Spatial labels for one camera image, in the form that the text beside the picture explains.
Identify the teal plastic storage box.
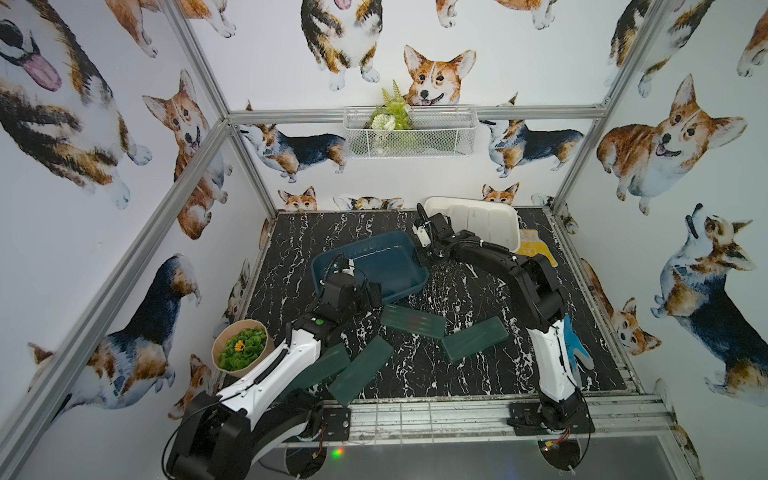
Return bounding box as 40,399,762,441
311,230,429,304

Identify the white plastic storage box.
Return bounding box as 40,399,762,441
423,196,521,252

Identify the dark green pencil case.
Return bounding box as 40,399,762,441
380,304,447,340
440,317,509,362
281,343,351,397
328,336,394,407

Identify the dark green pencil case front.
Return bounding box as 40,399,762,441
328,336,394,407

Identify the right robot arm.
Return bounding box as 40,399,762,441
413,204,594,435

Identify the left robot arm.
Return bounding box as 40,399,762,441
161,267,383,479

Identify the artificial fern plant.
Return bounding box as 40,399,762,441
367,81,417,155

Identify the bowl with green salad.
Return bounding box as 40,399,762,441
211,319,275,378

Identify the blue grey work glove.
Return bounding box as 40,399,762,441
563,314,594,374

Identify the white wire wall basket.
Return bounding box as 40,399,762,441
343,106,479,159

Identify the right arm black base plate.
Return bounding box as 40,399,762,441
506,399,595,436

